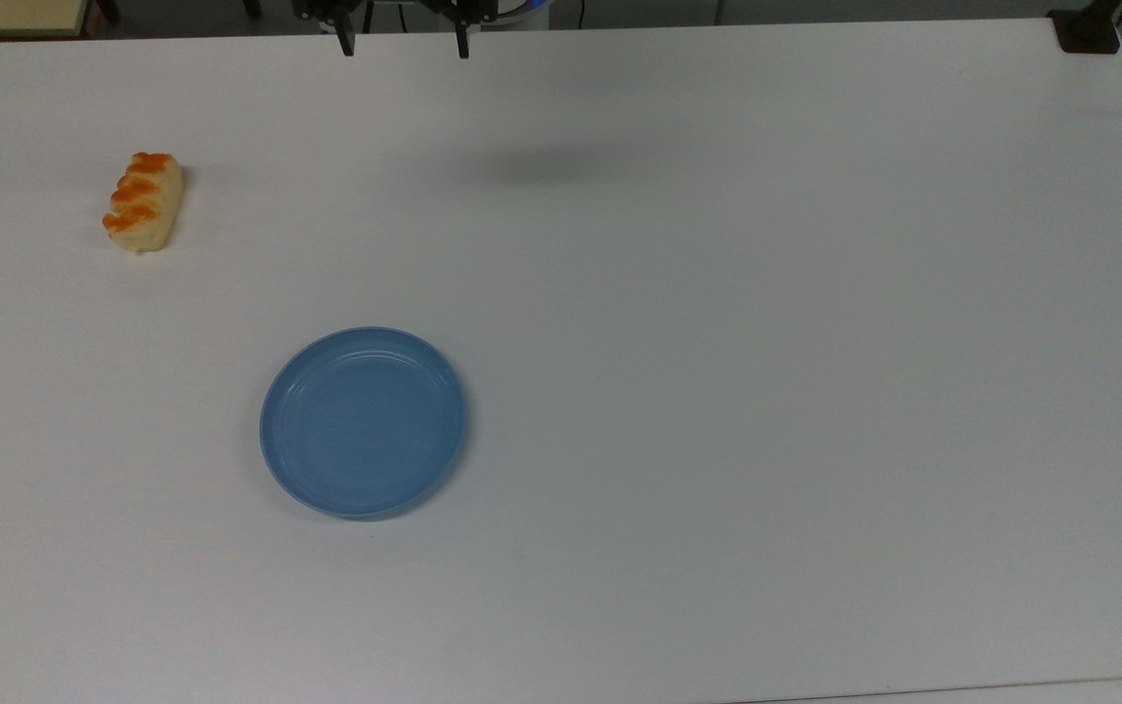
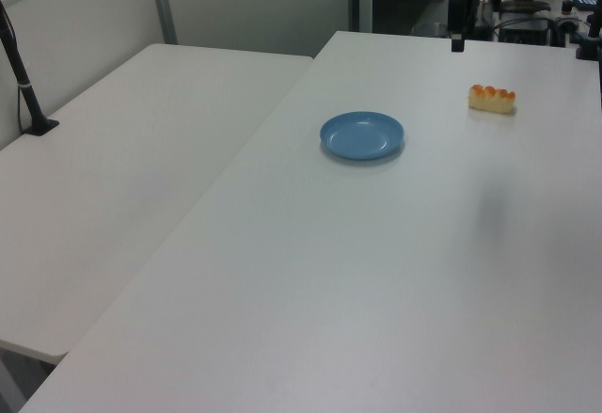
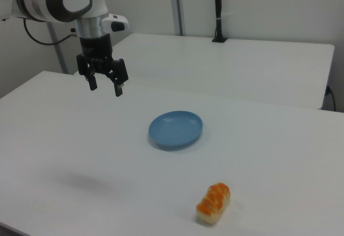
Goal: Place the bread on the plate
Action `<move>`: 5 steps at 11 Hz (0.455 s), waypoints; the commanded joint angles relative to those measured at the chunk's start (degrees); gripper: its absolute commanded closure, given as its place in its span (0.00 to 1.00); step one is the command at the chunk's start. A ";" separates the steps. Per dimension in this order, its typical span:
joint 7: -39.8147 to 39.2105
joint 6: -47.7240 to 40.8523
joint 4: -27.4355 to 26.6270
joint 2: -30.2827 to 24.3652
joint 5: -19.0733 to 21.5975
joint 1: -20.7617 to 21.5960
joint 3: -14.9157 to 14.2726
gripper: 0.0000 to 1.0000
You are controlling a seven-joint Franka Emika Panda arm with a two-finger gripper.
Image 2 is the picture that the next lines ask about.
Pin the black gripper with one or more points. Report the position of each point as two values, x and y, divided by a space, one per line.
457 13

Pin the glazed bread loaf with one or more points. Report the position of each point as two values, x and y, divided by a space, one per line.
491 101

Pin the blue round plate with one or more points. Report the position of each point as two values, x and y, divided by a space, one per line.
362 142

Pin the black computer case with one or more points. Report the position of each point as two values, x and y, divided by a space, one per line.
524 34

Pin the brown object on desk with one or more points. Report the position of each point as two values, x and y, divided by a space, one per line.
527 6

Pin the white rectangular side table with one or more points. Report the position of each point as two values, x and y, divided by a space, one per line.
117 173

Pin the black clamp camera stand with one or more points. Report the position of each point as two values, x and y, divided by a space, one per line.
588 48

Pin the grey aluminium partition post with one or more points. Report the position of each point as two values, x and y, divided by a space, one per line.
163 4

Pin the black camera pole with base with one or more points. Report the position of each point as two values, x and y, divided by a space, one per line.
28 98

